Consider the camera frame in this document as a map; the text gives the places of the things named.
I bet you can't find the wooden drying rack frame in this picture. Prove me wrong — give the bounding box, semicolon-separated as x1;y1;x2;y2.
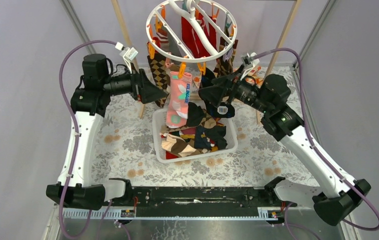
110;0;303;125

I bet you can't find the red sock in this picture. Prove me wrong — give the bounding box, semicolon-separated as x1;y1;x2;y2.
181;13;218;58

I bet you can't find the orange clothespin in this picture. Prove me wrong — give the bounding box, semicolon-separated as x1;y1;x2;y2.
178;62;186;79

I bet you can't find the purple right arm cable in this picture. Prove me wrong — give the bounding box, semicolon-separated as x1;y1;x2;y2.
249;47;379;240

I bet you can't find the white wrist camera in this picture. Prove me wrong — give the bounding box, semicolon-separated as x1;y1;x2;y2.
240;52;260;79
115;42;139;73

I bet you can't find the brown yellow argyle sock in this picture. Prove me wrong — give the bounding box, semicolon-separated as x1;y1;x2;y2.
147;52;170;108

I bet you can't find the orange patterned cloth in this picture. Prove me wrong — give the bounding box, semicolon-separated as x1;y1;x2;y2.
248;65;267;88

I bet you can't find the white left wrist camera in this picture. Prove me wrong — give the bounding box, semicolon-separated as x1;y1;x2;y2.
115;42;139;73

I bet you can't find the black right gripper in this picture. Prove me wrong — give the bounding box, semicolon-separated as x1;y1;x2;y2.
198;63;271;115

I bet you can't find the white laundry basket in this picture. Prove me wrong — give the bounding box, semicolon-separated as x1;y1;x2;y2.
152;109;238;163

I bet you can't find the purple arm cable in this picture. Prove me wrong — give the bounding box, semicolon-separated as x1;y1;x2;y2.
57;39;118;240
249;47;379;240

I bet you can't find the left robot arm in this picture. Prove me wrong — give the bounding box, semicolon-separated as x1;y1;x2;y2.
45;53;167;211

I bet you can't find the dark green sock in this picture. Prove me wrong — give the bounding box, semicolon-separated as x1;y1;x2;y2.
186;102;206;127

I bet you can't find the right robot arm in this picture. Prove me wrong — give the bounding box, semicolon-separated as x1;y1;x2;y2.
198;74;371;226

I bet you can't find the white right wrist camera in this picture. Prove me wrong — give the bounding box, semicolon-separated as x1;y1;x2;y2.
240;52;260;79

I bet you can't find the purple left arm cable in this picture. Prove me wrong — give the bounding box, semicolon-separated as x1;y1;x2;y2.
57;39;118;240

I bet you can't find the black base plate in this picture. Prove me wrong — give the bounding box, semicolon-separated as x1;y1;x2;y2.
112;186;290;209

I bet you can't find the white round sock hanger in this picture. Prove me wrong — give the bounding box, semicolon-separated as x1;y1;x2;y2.
145;0;238;64

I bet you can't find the brown argyle hanging sock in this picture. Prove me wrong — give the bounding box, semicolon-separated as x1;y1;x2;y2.
213;39;239;77

